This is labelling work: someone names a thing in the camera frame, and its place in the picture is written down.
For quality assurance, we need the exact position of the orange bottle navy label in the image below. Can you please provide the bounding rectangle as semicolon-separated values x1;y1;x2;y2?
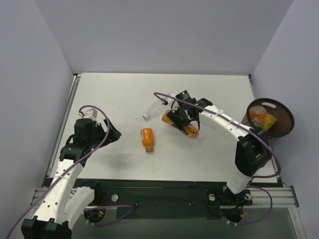
161;110;199;138

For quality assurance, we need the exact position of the clear plastic bottle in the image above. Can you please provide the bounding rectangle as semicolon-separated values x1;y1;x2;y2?
142;95;173;121

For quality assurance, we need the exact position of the orange floral tea bottle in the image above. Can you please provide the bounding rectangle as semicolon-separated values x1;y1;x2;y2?
249;106;267;126

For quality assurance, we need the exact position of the yellow bottle blue cap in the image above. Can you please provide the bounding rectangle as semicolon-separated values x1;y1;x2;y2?
262;113;277;131

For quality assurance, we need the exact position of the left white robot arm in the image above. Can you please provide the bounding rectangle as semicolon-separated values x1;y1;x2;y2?
21;117;122;239

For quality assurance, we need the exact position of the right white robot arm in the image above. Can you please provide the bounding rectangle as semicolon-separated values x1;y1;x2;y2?
164;90;271;204

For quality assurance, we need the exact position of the brown round bin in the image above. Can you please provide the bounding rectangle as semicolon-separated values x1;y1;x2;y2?
242;98;295;145

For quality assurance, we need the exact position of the short orange juice bottle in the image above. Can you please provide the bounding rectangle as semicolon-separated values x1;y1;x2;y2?
141;128;155;153

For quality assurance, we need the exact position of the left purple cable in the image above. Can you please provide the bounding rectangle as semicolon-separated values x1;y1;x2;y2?
4;105;135;239

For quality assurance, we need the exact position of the purple cable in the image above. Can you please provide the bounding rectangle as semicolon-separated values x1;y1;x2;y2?
4;105;135;239
153;92;282;227

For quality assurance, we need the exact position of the black loop cable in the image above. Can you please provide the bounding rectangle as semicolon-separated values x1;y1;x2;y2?
186;114;201;134

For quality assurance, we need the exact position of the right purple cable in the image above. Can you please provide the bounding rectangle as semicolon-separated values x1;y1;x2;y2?
153;92;282;227

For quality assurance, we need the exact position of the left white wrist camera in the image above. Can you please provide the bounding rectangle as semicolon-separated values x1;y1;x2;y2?
78;108;98;121

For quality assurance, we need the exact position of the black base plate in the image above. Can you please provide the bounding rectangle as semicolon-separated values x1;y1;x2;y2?
43;178;254;221

